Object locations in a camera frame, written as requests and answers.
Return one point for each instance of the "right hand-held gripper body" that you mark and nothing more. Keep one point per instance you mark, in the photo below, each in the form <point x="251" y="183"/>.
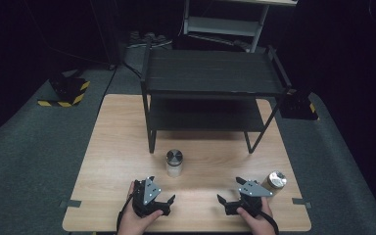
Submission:
<point x="254" y="189"/>

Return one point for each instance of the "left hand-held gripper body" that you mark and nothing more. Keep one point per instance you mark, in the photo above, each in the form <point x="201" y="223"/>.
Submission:
<point x="151" y="191"/>

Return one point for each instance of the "silver metal can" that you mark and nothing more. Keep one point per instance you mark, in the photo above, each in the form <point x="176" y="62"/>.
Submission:
<point x="275" y="181"/>

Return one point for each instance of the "glass jar with white powder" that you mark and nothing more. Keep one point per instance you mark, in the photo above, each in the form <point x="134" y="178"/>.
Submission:
<point x="174" y="163"/>

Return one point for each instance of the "black two-tier shelf rack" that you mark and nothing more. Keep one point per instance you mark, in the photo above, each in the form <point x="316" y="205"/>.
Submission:
<point x="209" y="71"/>

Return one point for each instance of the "person's right hand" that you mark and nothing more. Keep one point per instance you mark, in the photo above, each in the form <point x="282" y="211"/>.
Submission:
<point x="261" y="225"/>

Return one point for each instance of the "person's left hand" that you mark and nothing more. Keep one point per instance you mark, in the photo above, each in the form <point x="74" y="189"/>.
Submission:
<point x="133" y="225"/>

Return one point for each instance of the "grey tape piece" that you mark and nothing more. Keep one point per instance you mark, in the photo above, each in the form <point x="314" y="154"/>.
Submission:
<point x="70" y="203"/>
<point x="302" y="202"/>

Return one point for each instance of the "black stand base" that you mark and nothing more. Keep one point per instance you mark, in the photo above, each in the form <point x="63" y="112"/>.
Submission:
<point x="298" y="106"/>

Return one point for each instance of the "yellow-black striped stand base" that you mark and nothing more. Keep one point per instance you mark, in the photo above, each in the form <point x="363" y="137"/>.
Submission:
<point x="67" y="91"/>

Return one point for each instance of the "white metal stand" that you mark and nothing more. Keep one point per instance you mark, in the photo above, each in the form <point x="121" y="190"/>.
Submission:
<point x="223" y="26"/>

